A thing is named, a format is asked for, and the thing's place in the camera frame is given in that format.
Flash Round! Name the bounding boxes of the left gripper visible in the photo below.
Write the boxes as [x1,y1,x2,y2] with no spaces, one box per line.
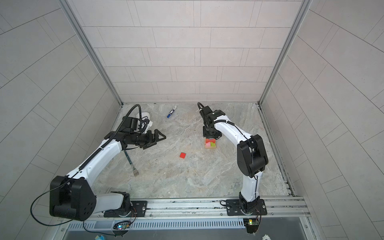
[129,129,166,148]

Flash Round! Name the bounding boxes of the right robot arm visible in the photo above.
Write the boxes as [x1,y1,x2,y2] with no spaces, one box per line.
[197,102,269,216]

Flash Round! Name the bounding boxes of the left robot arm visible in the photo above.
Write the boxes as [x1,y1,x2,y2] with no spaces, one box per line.
[49,117,166,221]

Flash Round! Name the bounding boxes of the blue whiteboard marker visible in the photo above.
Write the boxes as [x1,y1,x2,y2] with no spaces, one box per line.
[167,106,177,118]

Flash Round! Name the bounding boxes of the metal fork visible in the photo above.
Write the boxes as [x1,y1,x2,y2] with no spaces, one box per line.
[124,151,139,177]

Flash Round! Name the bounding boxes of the left controller board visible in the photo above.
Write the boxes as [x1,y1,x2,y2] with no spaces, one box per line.
[113,221,132,231]

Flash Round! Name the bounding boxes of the controller board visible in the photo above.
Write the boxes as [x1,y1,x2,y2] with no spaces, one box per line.
[243,219,261,234]
[113,221,132,231]

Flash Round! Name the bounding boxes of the right controller board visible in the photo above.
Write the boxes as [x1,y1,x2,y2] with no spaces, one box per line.
[243,219,261,234]

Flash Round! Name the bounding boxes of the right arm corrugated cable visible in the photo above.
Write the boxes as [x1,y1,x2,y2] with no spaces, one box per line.
[197,101,250,142]

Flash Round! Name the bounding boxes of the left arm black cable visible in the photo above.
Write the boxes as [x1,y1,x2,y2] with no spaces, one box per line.
[29,104,151,238]

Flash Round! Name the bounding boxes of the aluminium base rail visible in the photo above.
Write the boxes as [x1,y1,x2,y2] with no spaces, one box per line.
[86,196,311,221]

